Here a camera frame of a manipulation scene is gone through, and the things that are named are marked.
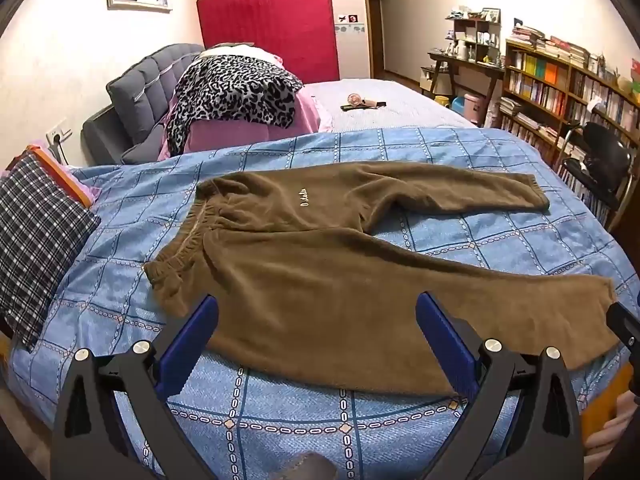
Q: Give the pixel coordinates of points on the leopard print blanket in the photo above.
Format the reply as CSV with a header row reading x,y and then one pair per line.
x,y
235,90

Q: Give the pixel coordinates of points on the brown fleece pants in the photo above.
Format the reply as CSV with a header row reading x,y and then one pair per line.
x,y
325,285

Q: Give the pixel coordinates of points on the blue container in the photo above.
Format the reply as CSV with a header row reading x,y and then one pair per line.
x,y
458,106

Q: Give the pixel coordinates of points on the wardrobe stickers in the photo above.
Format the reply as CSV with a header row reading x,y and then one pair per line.
x,y
347,19

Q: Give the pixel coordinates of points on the blue checked quilt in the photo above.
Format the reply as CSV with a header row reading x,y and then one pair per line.
x,y
125,270

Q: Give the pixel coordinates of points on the white cloth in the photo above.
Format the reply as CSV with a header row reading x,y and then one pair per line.
x,y
245,51

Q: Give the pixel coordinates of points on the wooden desk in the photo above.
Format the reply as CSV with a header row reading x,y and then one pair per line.
x,y
465,67

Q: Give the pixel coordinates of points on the grey padded headboard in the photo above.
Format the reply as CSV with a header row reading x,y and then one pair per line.
x,y
140,90

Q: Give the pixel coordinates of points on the hair dryer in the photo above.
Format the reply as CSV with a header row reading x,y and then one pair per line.
x,y
362,102

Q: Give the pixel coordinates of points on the yellow container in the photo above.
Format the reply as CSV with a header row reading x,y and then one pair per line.
x,y
441,100

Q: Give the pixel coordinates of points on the orange cloth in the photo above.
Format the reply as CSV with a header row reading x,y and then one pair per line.
x,y
60,170

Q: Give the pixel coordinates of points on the person's right hand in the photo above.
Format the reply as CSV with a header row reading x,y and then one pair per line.
x,y
617,425

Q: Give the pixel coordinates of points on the pink blanket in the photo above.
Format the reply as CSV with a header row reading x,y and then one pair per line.
x,y
225,135

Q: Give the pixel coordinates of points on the dark plaid pillow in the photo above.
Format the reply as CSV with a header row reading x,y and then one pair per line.
x,y
40,230

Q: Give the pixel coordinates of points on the wooden bookshelf with books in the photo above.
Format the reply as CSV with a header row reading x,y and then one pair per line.
x,y
550,90

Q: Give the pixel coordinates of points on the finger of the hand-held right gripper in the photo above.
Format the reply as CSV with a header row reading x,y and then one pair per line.
x,y
621,321

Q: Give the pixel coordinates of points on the small wooden desk shelf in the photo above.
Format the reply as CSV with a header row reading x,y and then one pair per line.
x,y
475,30

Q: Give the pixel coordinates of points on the pink bin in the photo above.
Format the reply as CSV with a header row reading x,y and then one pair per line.
x,y
473,107

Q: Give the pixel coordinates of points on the wall socket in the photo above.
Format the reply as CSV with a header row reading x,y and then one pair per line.
x,y
58,131

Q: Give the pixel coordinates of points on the red wardrobe panel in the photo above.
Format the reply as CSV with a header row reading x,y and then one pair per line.
x,y
270,15

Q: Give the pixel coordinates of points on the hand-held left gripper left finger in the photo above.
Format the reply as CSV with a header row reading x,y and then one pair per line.
x,y
192,340

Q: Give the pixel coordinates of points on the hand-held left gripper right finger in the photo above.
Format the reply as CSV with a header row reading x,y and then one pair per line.
x,y
445,340

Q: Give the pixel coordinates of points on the black chair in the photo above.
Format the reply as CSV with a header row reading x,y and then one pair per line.
x,y
600,155

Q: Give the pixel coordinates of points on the lavender bedsheet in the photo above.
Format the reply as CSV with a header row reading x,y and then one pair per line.
x,y
400,105

